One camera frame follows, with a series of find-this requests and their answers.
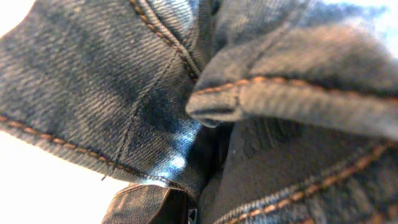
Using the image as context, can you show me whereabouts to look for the light blue denim jeans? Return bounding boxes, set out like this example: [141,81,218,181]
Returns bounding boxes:
[1,0,397,223]

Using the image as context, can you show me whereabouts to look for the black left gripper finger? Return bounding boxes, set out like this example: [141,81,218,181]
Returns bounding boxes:
[152,189,197,224]

